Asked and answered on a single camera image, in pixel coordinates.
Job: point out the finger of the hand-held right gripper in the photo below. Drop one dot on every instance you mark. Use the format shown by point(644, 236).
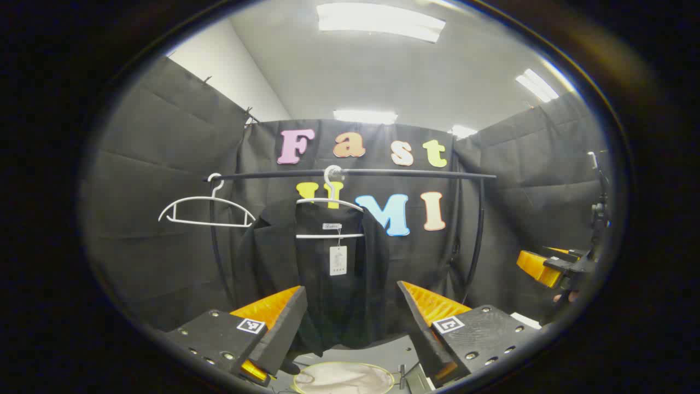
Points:
point(538, 268)
point(566, 252)

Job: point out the black knit cardigan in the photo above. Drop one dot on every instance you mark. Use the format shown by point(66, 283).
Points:
point(339, 306)

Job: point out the white plastic clothes hanger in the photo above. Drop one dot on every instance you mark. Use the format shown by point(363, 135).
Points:
point(328, 236)
point(208, 223)

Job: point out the black metal clothes rack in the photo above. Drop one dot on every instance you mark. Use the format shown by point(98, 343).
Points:
point(415, 173)

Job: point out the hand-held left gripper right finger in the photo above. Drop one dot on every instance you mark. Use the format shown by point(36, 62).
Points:
point(424, 334)

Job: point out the black backdrop cloth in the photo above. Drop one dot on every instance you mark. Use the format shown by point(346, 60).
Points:
point(164, 180)

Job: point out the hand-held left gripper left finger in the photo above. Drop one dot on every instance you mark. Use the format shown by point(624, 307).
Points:
point(284, 334)

